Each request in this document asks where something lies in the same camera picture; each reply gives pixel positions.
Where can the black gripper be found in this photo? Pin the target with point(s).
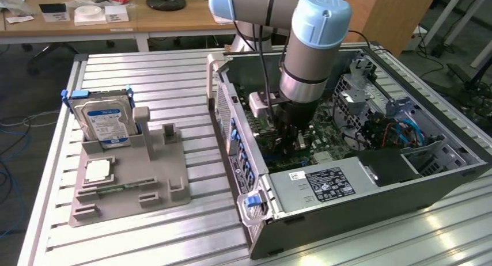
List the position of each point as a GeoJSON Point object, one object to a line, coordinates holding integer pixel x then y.
{"type": "Point", "coordinates": [296, 116]}

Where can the green graphics card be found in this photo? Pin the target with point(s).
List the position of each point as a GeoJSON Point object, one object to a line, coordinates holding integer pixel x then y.
{"type": "Point", "coordinates": [304, 142]}

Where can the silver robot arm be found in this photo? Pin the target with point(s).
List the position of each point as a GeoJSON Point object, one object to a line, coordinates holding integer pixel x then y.
{"type": "Point", "coordinates": [314, 41]}

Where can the green motherboard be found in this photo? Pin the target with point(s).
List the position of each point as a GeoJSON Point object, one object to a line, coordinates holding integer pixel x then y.
{"type": "Point", "coordinates": [330, 139]}

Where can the perforated metal drive cage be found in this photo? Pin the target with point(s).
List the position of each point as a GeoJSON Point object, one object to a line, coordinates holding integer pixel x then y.
{"type": "Point", "coordinates": [357, 104]}

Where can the blue slot cover clip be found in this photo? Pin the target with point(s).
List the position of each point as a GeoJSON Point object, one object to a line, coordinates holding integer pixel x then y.
{"type": "Point", "coordinates": [242, 152]}
{"type": "Point", "coordinates": [233, 130]}

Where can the grey power supply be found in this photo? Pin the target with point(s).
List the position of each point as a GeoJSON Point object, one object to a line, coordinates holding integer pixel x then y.
{"type": "Point", "coordinates": [326, 182]}

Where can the black plastic shroud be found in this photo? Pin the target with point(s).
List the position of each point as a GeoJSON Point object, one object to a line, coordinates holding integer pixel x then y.
{"type": "Point", "coordinates": [388, 165]}

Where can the blue case latch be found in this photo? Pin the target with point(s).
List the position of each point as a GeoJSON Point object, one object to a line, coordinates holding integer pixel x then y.
{"type": "Point", "coordinates": [253, 202]}

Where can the grey open PC case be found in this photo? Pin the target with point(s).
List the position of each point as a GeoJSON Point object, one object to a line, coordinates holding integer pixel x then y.
{"type": "Point", "coordinates": [345, 225]}

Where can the grey metal disk bay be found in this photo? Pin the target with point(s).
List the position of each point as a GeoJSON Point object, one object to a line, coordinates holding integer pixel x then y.
{"type": "Point", "coordinates": [441, 156]}

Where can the wooden cabinet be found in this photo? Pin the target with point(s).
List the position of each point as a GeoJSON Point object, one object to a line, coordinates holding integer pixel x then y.
{"type": "Point", "coordinates": [396, 18]}

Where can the black floor stand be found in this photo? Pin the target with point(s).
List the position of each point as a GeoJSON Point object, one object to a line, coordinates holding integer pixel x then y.
{"type": "Point", "coordinates": [467, 76]}

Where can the wooden desk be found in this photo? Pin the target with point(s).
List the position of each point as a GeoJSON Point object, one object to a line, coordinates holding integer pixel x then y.
{"type": "Point", "coordinates": [173, 18]}

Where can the hard disk with blue carrier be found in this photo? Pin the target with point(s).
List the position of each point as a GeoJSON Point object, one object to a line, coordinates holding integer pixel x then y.
{"type": "Point", "coordinates": [107, 125]}

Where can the green RAM stick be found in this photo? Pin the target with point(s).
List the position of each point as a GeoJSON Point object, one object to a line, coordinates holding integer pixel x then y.
{"type": "Point", "coordinates": [123, 186]}

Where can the black lamp base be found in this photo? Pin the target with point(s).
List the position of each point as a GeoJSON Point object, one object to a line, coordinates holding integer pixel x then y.
{"type": "Point", "coordinates": [166, 3]}

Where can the grey parts rack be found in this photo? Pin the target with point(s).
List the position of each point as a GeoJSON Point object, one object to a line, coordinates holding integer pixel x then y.
{"type": "Point", "coordinates": [127, 208]}

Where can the silver CPU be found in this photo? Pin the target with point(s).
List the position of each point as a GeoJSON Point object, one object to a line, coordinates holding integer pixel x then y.
{"type": "Point", "coordinates": [99, 171]}

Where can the white labelled box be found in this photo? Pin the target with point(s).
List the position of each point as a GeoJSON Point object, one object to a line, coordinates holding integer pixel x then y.
{"type": "Point", "coordinates": [115, 14]}

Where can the white flat box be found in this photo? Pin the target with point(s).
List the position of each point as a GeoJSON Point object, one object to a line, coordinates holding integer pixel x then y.
{"type": "Point", "coordinates": [90, 21]}

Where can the black chair base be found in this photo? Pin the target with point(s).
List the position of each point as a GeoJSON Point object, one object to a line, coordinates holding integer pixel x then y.
{"type": "Point", "coordinates": [50, 48]}

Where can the white box with black lid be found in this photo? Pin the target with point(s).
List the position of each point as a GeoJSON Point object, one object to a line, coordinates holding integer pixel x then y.
{"type": "Point", "coordinates": [55, 15]}

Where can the white paper tag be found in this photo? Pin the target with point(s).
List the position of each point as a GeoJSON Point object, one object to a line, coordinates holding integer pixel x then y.
{"type": "Point", "coordinates": [19, 19]}

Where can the clear plastic bag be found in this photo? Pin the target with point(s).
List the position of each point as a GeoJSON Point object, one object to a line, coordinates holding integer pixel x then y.
{"type": "Point", "coordinates": [15, 2]}

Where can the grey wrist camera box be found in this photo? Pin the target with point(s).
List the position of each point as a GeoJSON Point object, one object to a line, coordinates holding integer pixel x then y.
{"type": "Point", "coordinates": [261, 104]}

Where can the white table frame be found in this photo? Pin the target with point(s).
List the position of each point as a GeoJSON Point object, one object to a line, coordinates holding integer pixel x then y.
{"type": "Point", "coordinates": [448, 18]}

